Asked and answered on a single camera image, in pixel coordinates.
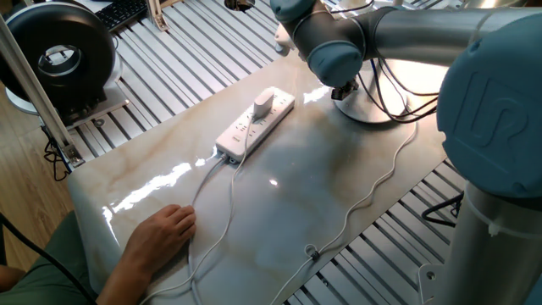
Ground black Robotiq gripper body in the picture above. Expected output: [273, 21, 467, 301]
[340, 79, 360, 97]

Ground white power adapter plug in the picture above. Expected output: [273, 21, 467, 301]
[252, 86, 275, 119]

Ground white power strip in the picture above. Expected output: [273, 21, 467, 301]
[214, 86, 296, 164]

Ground thin white lamp cord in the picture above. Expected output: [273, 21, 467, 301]
[139, 114, 418, 305]

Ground grey power strip cable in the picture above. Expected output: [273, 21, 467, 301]
[187, 154, 232, 305]

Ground person's bare hand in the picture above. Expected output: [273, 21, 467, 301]
[122, 203, 198, 276]

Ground white marble pattern slab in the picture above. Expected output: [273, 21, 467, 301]
[67, 50, 448, 305]

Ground black computer keyboard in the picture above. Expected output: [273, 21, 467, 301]
[95, 0, 150, 33]

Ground person's green garment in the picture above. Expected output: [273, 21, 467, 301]
[0, 211, 97, 305]

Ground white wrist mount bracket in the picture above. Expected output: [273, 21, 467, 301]
[274, 23, 296, 57]

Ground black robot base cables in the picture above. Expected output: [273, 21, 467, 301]
[421, 191, 466, 229]

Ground short aluminium upright bracket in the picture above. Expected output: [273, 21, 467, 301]
[146, 0, 170, 32]

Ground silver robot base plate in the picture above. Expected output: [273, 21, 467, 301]
[418, 263, 444, 305]

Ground black red wire bundle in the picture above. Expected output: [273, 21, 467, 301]
[41, 126, 72, 182]

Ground aluminium frame post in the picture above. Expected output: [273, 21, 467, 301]
[0, 16, 85, 167]

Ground black ring shaped device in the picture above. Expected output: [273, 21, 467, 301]
[0, 2, 130, 128]

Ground long black floor cable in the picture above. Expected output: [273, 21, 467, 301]
[0, 211, 99, 305]

